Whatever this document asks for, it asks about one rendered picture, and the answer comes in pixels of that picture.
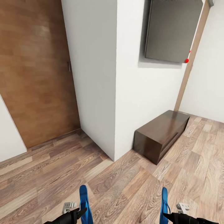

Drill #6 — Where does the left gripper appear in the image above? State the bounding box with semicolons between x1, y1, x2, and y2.
57;208;87;224

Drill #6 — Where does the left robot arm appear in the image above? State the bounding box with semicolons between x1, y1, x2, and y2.
44;202;87;224

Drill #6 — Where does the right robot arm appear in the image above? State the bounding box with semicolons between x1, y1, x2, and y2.
163;203;219;224

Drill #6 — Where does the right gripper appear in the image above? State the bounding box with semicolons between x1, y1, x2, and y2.
163;212;192;224

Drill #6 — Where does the sandal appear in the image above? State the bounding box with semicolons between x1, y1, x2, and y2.
79;185;93;224
159;187;169;224

